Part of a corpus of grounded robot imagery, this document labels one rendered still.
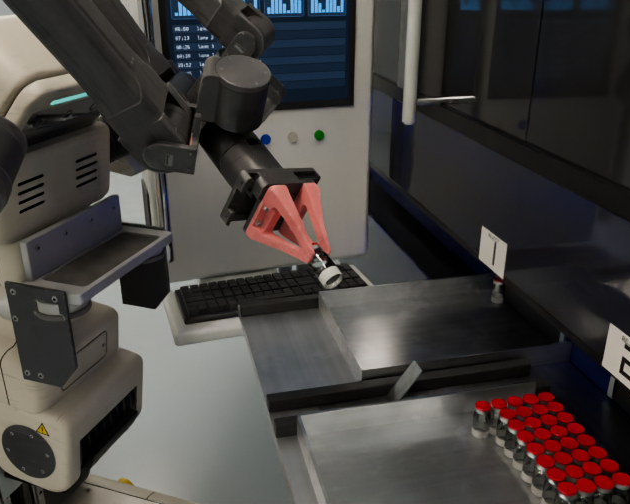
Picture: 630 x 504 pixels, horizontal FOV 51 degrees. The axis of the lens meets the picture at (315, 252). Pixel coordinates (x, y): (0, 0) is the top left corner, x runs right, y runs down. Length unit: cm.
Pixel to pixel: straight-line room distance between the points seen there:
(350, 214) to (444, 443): 78
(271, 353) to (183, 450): 126
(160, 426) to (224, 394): 27
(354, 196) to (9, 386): 83
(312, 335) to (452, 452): 34
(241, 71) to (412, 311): 64
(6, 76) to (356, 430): 64
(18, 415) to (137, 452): 118
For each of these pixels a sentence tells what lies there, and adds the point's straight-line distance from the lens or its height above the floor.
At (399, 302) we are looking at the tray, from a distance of 124.
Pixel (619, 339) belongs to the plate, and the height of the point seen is 104.
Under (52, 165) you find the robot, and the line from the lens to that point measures 105.
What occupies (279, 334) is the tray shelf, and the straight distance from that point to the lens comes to 113.
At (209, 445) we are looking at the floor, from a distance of 231.
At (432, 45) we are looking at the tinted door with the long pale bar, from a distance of 135.
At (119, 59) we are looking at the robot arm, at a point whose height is 137.
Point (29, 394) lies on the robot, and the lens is 114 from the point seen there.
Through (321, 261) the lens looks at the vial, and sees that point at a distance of 65.
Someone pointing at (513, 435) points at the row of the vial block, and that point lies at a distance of 89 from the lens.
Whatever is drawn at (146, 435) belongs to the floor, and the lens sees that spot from 239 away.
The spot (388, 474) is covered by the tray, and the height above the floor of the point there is 88.
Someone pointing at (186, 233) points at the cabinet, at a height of 92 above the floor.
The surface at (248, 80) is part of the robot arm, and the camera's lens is 69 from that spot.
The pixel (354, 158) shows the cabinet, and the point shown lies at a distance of 152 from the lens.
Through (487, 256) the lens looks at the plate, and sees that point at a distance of 114.
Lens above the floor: 145
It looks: 23 degrees down
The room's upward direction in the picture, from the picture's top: straight up
